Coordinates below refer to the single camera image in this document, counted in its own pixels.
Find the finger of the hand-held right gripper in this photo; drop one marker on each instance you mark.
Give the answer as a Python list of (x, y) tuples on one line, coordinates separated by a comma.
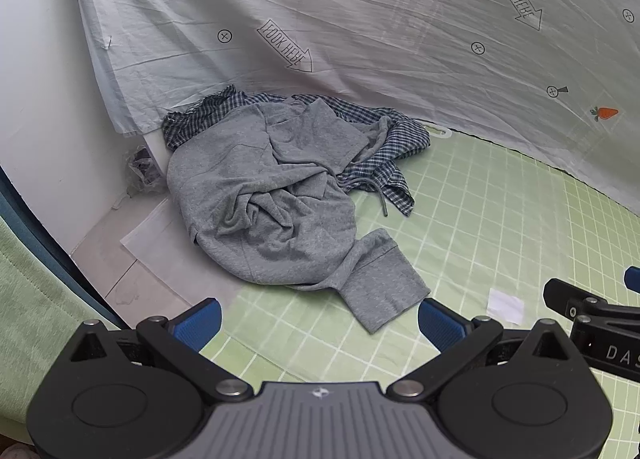
[(565, 296), (632, 279)]

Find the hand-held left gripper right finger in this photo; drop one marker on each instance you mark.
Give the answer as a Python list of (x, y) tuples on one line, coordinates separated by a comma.
[(442, 325)]

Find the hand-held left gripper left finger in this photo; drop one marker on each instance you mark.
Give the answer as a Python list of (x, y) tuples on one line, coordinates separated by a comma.
[(197, 323)]

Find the grey zip hoodie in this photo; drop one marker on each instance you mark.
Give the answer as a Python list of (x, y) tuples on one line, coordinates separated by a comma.
[(280, 199)]

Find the white paper label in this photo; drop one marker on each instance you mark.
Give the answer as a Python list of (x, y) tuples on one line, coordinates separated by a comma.
[(505, 306)]

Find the green grid mat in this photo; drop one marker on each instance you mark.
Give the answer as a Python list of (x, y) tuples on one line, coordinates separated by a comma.
[(500, 219)]

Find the light green fabric cover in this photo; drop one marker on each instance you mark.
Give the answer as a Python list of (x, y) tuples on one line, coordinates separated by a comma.
[(35, 314)]

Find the crumpled clear plastic bag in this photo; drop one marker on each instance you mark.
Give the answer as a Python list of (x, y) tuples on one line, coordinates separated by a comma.
[(142, 169)]

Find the blue plaid shirt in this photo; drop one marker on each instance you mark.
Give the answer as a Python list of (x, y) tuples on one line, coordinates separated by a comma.
[(395, 149)]

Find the blue fabric band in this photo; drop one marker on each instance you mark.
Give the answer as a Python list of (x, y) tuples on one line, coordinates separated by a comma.
[(30, 239)]

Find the white plastic loop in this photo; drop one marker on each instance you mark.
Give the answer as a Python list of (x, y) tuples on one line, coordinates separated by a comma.
[(442, 134)]

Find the white printed bed sheet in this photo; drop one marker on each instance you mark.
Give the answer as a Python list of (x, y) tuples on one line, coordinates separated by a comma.
[(350, 14)]

